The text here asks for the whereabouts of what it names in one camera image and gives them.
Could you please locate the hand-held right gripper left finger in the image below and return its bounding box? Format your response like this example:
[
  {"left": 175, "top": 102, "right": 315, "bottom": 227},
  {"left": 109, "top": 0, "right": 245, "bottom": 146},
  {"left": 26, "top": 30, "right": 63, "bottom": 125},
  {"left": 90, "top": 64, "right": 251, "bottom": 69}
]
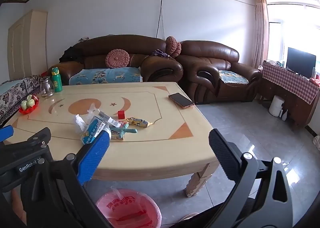
[{"left": 20, "top": 130, "right": 113, "bottom": 228}]

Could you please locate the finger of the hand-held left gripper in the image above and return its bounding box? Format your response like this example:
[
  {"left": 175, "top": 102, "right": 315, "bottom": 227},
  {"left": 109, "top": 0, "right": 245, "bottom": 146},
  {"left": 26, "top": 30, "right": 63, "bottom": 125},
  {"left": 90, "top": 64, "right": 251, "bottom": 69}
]
[
  {"left": 0, "top": 127, "right": 52, "bottom": 167},
  {"left": 0, "top": 125, "right": 14, "bottom": 143}
]

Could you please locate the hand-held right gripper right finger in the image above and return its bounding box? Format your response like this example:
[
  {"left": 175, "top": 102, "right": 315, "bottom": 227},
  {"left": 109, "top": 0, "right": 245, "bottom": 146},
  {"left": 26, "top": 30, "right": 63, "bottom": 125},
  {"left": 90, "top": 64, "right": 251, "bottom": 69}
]
[{"left": 208, "top": 129, "right": 298, "bottom": 228}]

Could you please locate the blue white packet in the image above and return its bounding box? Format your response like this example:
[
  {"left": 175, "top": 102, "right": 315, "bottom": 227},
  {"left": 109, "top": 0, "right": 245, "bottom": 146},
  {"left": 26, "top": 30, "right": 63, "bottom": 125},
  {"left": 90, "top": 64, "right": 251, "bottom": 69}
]
[{"left": 80, "top": 115, "right": 112, "bottom": 145}]

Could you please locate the red patterned card box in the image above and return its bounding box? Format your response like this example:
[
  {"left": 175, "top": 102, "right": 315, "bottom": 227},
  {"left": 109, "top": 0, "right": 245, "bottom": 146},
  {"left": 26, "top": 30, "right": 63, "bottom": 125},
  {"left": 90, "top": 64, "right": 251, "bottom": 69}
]
[{"left": 110, "top": 121, "right": 129, "bottom": 141}]

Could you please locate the clear plastic bag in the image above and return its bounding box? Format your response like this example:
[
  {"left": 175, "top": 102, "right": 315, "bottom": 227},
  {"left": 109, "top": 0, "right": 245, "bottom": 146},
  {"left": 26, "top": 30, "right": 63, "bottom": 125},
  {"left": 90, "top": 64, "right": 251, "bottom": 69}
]
[{"left": 74, "top": 103, "right": 100, "bottom": 135}]

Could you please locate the white cigarette box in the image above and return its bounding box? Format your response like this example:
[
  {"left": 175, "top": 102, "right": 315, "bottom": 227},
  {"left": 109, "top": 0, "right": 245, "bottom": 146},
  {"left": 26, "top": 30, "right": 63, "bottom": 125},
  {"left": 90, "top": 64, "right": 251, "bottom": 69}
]
[{"left": 97, "top": 111, "right": 120, "bottom": 128}]

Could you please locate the teal plastic toy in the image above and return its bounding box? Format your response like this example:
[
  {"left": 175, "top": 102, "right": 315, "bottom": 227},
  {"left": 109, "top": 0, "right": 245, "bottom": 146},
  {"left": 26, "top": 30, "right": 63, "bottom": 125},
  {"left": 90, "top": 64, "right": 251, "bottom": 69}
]
[{"left": 109, "top": 122, "right": 138, "bottom": 141}]

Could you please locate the yellow snack wrapper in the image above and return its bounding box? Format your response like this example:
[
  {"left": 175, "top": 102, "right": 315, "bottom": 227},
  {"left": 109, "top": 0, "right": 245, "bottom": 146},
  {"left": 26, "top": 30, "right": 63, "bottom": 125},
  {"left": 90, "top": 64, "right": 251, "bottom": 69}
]
[{"left": 126, "top": 117, "right": 153, "bottom": 128}]

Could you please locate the pink lined trash bin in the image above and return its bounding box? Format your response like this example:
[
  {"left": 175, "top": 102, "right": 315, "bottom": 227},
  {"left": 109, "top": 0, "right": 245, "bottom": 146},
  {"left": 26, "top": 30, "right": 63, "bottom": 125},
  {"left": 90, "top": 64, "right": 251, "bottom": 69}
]
[{"left": 96, "top": 188, "right": 162, "bottom": 228}]

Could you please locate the red plastic tray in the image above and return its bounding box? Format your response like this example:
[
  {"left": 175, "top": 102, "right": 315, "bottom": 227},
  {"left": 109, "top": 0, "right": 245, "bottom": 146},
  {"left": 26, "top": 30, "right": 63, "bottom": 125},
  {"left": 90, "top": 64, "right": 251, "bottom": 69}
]
[{"left": 19, "top": 96, "right": 40, "bottom": 115}]

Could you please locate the floral patterned blanket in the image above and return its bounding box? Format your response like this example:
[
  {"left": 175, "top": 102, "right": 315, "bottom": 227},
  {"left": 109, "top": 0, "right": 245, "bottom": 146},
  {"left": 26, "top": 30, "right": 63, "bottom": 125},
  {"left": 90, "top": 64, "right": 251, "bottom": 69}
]
[{"left": 0, "top": 74, "right": 42, "bottom": 126}]

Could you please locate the clear glass jar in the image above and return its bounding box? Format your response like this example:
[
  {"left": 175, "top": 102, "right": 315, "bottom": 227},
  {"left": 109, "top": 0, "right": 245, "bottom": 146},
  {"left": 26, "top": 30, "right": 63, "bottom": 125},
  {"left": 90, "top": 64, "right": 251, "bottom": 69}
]
[{"left": 40, "top": 76, "right": 55, "bottom": 99}]

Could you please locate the beige wooden coffee table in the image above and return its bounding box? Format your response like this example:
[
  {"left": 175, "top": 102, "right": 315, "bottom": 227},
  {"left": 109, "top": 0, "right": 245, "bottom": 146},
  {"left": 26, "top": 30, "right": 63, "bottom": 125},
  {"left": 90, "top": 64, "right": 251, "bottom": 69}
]
[{"left": 4, "top": 82, "right": 220, "bottom": 197}]

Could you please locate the green water bottle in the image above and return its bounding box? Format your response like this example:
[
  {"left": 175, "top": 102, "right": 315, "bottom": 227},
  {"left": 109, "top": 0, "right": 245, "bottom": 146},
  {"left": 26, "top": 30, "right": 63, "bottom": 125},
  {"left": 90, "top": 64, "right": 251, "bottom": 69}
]
[{"left": 51, "top": 67, "right": 63, "bottom": 93}]

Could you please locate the smartphone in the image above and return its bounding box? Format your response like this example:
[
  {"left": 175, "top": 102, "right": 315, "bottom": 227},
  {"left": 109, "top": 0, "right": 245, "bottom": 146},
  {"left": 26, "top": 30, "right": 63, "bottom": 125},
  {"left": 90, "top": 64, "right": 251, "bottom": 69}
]
[{"left": 168, "top": 92, "right": 195, "bottom": 109}]

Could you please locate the white round appliance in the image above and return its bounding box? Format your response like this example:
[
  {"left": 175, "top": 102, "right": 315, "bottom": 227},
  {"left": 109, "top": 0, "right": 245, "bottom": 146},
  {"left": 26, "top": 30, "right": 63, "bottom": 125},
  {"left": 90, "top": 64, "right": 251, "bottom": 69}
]
[{"left": 269, "top": 95, "right": 285, "bottom": 118}]

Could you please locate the small blue printed seat cover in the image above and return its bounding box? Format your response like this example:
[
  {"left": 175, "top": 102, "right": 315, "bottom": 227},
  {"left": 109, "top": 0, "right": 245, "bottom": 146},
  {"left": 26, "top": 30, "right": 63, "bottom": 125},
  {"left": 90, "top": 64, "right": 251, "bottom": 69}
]
[{"left": 219, "top": 69, "right": 250, "bottom": 85}]

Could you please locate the brown wooden cabinet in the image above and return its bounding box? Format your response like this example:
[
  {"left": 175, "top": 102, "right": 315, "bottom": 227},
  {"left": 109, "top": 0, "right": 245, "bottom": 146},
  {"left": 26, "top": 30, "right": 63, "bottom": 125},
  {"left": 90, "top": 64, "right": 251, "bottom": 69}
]
[{"left": 257, "top": 68, "right": 318, "bottom": 128}]

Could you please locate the long blue printed seat cover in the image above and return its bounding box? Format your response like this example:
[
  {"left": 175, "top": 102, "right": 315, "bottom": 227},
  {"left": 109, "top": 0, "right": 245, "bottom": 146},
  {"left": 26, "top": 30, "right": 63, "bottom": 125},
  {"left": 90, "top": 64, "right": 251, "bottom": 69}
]
[{"left": 69, "top": 67, "right": 143, "bottom": 86}]

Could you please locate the cream wardrobe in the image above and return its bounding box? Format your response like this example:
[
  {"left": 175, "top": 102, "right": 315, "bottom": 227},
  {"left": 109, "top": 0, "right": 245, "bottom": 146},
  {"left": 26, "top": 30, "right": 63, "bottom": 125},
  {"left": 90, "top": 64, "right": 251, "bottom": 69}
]
[{"left": 7, "top": 9, "right": 48, "bottom": 81}]

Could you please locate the black clothing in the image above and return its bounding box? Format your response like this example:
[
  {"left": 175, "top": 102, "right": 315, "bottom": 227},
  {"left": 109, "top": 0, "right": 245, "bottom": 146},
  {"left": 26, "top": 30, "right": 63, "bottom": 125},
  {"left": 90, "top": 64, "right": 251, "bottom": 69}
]
[{"left": 59, "top": 46, "right": 84, "bottom": 63}]

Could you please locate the red checked cloth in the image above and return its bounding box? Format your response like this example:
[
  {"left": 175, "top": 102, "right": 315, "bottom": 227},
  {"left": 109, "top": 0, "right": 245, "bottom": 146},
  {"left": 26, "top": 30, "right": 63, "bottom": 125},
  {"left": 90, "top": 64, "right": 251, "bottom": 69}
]
[{"left": 262, "top": 61, "right": 320, "bottom": 105}]

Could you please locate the large pink round cushion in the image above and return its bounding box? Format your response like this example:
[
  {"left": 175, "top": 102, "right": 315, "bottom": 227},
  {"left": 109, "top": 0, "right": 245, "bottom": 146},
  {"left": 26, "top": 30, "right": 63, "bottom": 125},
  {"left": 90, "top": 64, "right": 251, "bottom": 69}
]
[{"left": 105, "top": 49, "right": 130, "bottom": 69}]

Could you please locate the brown leather armchair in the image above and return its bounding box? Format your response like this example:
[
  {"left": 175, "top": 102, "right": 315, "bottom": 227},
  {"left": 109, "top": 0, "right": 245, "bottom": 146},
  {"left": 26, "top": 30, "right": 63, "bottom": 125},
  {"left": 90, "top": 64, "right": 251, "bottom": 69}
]
[{"left": 176, "top": 40, "right": 262, "bottom": 105}]

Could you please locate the small pink round cushion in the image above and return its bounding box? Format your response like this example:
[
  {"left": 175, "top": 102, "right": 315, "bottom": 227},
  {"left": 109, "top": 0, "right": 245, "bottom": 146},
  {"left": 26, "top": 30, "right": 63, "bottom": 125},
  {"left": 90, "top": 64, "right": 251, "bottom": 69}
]
[
  {"left": 173, "top": 42, "right": 182, "bottom": 59},
  {"left": 165, "top": 36, "right": 178, "bottom": 55}
]

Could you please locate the purple yarn bundle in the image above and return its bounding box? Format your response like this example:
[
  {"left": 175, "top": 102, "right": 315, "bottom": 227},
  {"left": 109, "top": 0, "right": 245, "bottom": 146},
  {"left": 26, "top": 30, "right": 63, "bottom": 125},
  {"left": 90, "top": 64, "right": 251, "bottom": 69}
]
[{"left": 150, "top": 49, "right": 172, "bottom": 59}]

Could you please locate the black monitor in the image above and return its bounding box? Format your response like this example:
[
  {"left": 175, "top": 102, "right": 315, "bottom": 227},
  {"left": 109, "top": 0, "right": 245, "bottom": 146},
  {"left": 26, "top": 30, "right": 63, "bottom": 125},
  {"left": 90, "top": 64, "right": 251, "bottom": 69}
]
[{"left": 286, "top": 47, "right": 317, "bottom": 78}]

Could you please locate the brown leather sofa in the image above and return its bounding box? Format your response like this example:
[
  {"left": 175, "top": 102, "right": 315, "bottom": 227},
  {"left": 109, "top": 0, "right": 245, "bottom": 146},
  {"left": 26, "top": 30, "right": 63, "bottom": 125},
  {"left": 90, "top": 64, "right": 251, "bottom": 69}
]
[{"left": 51, "top": 34, "right": 184, "bottom": 86}]

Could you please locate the pink curtain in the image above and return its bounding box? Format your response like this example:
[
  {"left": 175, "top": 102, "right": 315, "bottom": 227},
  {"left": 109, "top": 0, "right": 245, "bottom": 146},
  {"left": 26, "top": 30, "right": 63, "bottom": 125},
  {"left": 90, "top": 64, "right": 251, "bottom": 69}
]
[{"left": 252, "top": 0, "right": 269, "bottom": 69}]

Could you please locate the window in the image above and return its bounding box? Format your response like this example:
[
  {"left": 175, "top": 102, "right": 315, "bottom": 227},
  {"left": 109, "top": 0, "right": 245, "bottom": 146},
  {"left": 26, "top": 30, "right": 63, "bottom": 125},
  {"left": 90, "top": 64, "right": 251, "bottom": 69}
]
[{"left": 266, "top": 0, "right": 320, "bottom": 69}]

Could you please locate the black wall cable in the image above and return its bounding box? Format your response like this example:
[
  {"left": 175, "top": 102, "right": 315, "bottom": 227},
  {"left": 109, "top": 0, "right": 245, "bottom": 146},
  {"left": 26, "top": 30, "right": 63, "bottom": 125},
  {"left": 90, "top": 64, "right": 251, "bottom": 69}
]
[{"left": 155, "top": 0, "right": 175, "bottom": 39}]

